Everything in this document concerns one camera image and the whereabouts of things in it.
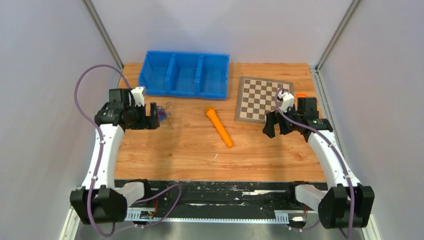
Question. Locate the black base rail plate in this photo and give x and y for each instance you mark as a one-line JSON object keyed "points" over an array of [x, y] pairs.
{"points": [[219, 201]]}

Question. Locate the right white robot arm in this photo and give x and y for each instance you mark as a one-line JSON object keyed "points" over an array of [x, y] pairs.
{"points": [[347, 203]]}

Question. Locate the wooden chessboard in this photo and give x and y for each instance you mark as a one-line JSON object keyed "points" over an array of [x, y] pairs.
{"points": [[256, 98]]}

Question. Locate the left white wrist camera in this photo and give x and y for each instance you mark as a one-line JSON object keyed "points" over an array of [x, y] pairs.
{"points": [[138, 96]]}

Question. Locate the aluminium frame post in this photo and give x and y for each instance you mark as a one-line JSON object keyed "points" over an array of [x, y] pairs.
{"points": [[352, 8], [95, 17]]}

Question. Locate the left aluminium frame post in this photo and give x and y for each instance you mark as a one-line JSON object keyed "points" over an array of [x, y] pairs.
{"points": [[95, 17]]}

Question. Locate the blue three-compartment bin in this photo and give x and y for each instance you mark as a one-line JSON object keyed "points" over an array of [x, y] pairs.
{"points": [[185, 74]]}

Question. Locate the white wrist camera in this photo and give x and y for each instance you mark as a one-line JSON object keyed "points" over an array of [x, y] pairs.
{"points": [[285, 101], [138, 96]]}

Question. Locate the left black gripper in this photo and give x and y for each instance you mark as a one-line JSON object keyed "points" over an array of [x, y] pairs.
{"points": [[148, 122]]}

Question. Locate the right aluminium frame post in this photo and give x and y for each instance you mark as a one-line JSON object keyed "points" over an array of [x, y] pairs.
{"points": [[352, 8]]}

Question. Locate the orange curved plastic piece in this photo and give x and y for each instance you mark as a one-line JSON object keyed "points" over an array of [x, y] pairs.
{"points": [[302, 95]]}

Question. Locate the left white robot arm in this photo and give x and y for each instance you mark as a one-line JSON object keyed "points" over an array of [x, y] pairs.
{"points": [[98, 200]]}

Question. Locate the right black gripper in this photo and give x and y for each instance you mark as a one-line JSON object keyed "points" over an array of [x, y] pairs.
{"points": [[272, 118]]}

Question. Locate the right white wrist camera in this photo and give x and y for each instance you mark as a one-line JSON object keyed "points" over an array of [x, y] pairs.
{"points": [[285, 101]]}

